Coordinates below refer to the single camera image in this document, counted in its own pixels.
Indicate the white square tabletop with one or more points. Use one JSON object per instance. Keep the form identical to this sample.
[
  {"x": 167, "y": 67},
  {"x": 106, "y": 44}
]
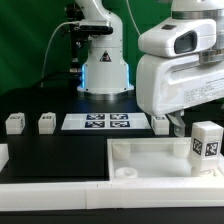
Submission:
[{"x": 158, "y": 161}]

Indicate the white front fence bar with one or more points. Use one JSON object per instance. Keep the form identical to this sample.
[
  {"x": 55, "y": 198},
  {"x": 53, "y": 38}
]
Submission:
[{"x": 183, "y": 192}]

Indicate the white fence bar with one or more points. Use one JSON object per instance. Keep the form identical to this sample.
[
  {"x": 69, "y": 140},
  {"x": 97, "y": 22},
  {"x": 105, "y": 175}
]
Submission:
[
  {"x": 183, "y": 192},
  {"x": 4, "y": 155}
]

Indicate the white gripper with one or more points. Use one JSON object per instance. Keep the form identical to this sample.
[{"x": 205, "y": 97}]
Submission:
[{"x": 168, "y": 86}]

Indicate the white marker sheet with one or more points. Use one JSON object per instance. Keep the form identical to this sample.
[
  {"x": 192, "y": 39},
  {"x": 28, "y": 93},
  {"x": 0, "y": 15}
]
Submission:
[{"x": 105, "y": 121}]

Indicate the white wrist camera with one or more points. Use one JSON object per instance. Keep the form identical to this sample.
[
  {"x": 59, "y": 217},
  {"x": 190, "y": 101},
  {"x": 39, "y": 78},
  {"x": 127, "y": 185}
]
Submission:
[{"x": 172, "y": 37}]

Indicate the white left fence bar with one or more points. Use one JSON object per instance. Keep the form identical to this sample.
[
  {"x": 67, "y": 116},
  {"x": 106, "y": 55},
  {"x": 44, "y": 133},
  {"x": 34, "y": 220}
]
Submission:
[{"x": 4, "y": 155}]

